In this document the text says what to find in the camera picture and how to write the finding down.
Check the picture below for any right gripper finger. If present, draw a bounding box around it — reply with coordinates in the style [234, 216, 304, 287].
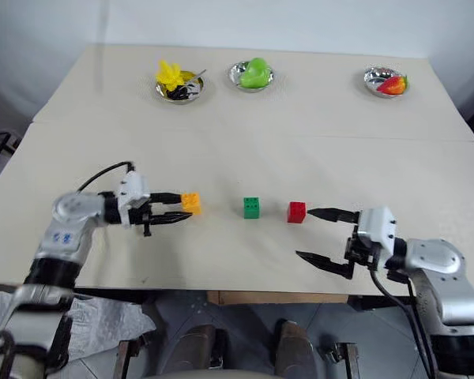
[307, 206, 361, 224]
[295, 249, 356, 281]

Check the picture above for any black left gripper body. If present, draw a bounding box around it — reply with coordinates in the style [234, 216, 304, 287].
[126, 195, 156, 238]

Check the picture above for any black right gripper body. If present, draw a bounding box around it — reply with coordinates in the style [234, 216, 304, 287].
[343, 223, 385, 271]

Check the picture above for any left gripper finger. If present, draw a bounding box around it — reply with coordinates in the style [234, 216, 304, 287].
[153, 211, 194, 226]
[151, 191, 183, 206]

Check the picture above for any orange toy brick cube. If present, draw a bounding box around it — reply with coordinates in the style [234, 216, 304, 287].
[180, 191, 204, 218]

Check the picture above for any red toy brick cube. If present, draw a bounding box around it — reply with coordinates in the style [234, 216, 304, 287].
[286, 201, 307, 225]

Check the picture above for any brown wooden board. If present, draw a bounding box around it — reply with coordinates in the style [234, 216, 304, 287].
[206, 291, 349, 306]

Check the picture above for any green toy brick cube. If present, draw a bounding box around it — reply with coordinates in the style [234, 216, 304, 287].
[242, 196, 261, 220]

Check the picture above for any dark rounded shape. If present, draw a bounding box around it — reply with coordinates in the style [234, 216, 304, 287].
[176, 322, 219, 373]
[273, 318, 316, 377]

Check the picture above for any steel bowl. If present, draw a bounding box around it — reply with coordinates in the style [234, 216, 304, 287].
[228, 60, 274, 94]
[154, 69, 207, 105]
[363, 66, 412, 100]

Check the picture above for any white crumpled plastic sheet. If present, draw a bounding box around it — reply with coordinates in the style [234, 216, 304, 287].
[0, 283, 158, 358]

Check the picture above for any yellow plastic toy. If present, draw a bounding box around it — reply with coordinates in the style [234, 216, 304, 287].
[154, 58, 188, 90]

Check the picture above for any thin metal stick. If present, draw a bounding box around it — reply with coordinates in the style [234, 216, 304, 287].
[185, 69, 208, 85]

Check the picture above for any red toy strawberry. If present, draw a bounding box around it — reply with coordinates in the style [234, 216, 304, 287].
[376, 74, 410, 96]

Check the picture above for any green toy pepper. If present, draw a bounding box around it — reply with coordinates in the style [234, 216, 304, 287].
[238, 57, 272, 90]

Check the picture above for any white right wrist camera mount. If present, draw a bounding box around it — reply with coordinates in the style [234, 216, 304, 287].
[355, 205, 398, 254]

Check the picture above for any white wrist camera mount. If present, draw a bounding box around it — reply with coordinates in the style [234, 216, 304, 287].
[116, 171, 152, 229]
[355, 205, 398, 254]

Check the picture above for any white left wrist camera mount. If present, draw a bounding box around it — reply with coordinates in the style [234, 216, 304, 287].
[116, 171, 152, 229]

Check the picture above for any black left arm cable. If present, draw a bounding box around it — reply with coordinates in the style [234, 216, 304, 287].
[77, 160, 136, 193]

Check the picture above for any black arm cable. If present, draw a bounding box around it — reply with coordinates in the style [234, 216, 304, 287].
[368, 265, 439, 379]
[77, 160, 136, 193]

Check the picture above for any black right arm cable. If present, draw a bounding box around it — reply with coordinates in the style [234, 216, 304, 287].
[368, 265, 439, 379]

